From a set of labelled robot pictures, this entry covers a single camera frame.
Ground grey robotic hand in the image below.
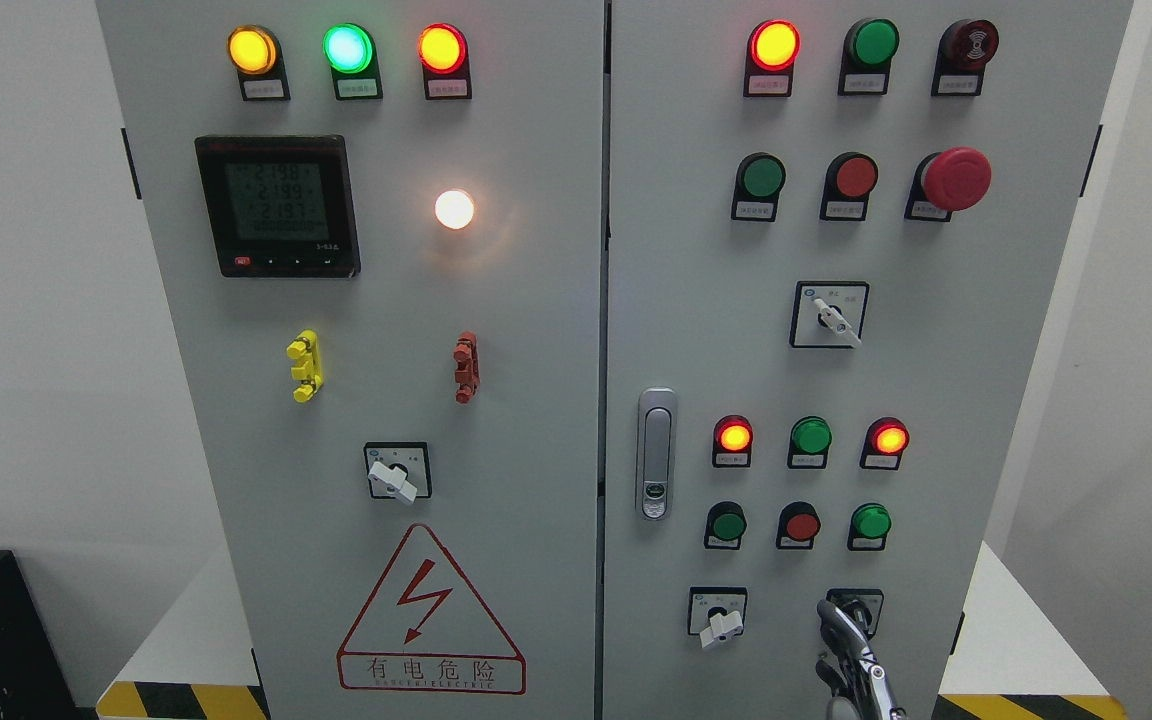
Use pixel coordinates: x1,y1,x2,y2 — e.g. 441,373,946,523
814,594,909,719

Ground silver door handle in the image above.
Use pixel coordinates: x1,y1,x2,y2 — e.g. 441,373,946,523
635,387,679,521

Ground grey right cabinet door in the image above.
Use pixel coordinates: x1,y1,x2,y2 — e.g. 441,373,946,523
602,1,1134,719

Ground grey cabinet door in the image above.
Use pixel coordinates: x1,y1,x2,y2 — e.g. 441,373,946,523
97,1,605,719
602,1,1134,719

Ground grey left cabinet door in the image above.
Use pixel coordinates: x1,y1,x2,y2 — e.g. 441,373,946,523
97,1,605,719

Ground white platform hazard stripes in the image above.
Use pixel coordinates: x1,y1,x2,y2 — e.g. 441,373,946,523
90,546,1126,719

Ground green button fourth row right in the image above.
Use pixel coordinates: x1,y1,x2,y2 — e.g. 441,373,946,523
847,502,893,552

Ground green button fourth row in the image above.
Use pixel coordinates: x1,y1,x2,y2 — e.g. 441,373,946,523
847,502,893,552
703,501,748,550

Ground red button fourth row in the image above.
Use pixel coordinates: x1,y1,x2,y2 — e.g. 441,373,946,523
774,501,823,550

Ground green button fourth row left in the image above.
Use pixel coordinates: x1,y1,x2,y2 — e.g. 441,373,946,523
703,501,748,550

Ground red lit light third row right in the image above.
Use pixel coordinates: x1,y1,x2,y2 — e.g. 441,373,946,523
859,416,910,471

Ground red lit light third row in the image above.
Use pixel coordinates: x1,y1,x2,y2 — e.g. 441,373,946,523
710,415,755,468
859,416,910,471

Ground green button third row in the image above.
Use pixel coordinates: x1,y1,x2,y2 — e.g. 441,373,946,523
787,416,833,470

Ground red lit light third row left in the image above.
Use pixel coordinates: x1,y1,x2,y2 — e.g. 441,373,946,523
710,415,755,468

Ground red high voltage warning sticker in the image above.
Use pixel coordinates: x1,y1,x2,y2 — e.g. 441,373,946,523
335,523,526,694

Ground red button second row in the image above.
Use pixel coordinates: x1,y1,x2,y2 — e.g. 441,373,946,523
819,152,878,222

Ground red terminal connector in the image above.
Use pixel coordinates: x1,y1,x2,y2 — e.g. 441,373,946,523
452,331,480,404

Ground red emergency stop button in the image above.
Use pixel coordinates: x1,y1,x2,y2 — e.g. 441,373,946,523
904,146,993,223

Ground green button second row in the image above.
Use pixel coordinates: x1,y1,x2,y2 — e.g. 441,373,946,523
730,152,786,223

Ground white lit indicator light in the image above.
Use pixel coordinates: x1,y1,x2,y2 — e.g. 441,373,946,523
434,188,476,232

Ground yellow terminal connector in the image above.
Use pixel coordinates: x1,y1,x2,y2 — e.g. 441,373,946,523
285,329,325,404

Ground green button top right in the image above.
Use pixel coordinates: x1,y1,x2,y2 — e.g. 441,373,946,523
838,17,900,96

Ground red lit light top right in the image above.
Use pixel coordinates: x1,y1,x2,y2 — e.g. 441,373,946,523
742,18,801,97

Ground dark red buzzer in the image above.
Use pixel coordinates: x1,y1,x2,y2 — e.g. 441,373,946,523
931,18,1000,97

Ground black digital power meter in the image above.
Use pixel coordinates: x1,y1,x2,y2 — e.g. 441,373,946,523
195,135,361,278

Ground red lit indicator light left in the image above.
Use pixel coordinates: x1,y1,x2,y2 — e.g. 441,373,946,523
417,23,472,100

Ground green lit indicator light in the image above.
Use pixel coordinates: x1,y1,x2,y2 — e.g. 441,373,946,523
323,23,382,101

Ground yellow indicator light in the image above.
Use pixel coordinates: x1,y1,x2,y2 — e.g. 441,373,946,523
227,24,291,103

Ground lower right rotary switch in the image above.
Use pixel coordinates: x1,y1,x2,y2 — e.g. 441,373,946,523
826,588,884,639

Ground lower left rotary switch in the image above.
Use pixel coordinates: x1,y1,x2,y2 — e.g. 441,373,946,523
687,585,748,651

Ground upper right rotary switch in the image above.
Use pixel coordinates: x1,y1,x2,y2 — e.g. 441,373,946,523
788,281,870,348

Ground left door rotary switch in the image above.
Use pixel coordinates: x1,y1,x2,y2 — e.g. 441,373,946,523
362,442,433,506

